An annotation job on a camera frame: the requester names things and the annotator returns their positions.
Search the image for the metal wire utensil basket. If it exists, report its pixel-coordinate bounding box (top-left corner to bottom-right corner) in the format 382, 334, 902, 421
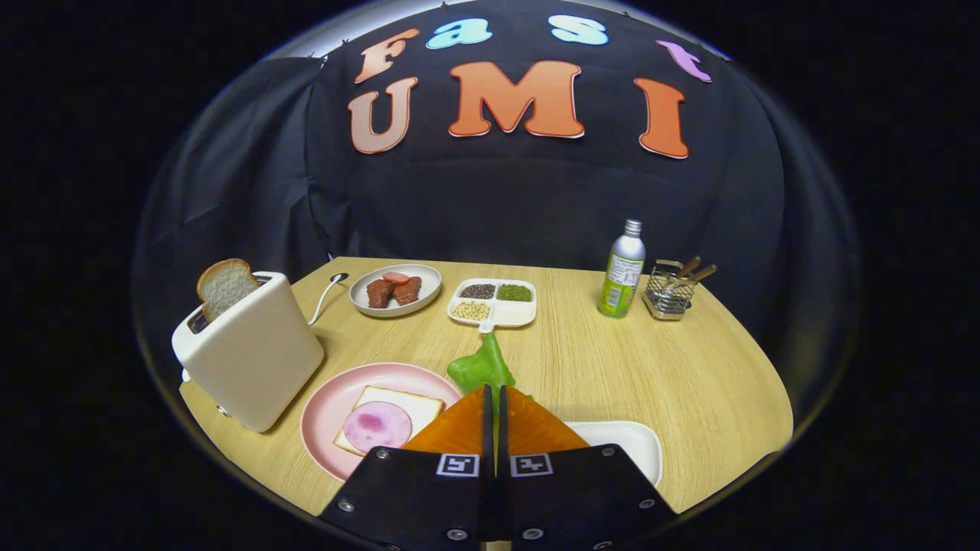
642, 259, 697, 321

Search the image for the white divided dish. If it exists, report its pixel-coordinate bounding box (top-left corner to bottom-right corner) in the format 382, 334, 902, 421
447, 278, 537, 334

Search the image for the white sandwich bread slice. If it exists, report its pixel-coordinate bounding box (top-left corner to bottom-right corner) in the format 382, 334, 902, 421
333, 386, 446, 457

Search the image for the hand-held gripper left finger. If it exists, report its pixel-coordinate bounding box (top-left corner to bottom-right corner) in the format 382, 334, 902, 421
318, 384, 495, 551

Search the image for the toasted bread slice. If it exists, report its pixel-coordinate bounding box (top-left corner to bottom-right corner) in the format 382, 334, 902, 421
196, 258, 261, 323

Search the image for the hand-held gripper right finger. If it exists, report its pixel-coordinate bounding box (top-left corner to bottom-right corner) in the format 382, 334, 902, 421
496, 384, 679, 551

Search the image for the pink round plate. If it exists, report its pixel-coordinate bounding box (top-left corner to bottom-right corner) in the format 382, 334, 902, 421
300, 362, 464, 482

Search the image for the white square plate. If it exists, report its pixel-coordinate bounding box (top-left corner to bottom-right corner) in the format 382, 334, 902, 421
564, 420, 663, 488

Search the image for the white toaster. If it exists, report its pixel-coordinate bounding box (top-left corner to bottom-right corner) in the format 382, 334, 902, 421
171, 271, 325, 434

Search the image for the green silver bottle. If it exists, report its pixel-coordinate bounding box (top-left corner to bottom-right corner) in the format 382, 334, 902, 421
597, 219, 647, 320

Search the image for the white toaster cable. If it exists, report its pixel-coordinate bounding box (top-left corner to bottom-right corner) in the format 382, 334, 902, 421
309, 272, 350, 326

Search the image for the green lettuce leaf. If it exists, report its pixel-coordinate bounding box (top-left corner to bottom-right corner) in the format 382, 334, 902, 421
447, 332, 516, 414

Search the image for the pink ham slice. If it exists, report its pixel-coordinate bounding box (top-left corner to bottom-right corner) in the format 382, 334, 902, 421
342, 401, 413, 452

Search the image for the white round plate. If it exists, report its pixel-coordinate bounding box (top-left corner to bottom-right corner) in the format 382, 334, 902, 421
349, 264, 443, 318

